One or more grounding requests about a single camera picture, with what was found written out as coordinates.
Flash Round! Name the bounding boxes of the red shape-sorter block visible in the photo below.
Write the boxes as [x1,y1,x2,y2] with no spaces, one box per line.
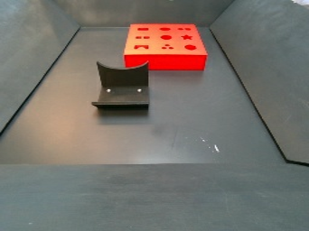
[123,23,207,70]

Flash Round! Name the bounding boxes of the black curved cradle holder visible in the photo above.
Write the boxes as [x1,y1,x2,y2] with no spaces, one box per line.
[92,62,150,108]

